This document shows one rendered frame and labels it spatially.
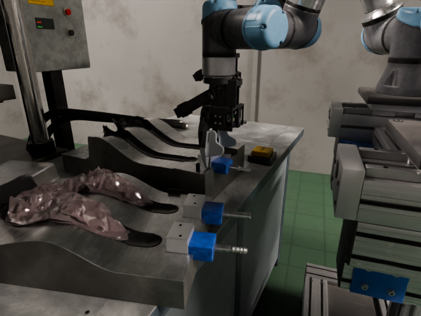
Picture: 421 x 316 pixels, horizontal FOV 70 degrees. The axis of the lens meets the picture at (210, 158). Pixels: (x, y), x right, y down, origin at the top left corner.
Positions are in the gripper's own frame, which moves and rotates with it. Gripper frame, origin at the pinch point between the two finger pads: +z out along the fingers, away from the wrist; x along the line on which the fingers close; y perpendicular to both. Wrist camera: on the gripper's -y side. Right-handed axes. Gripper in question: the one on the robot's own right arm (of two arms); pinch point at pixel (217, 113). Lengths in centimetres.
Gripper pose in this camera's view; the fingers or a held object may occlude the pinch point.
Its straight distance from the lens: 105.0
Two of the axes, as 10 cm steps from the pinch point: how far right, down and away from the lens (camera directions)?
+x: 4.5, -3.2, 8.3
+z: 0.0, 9.4, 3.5
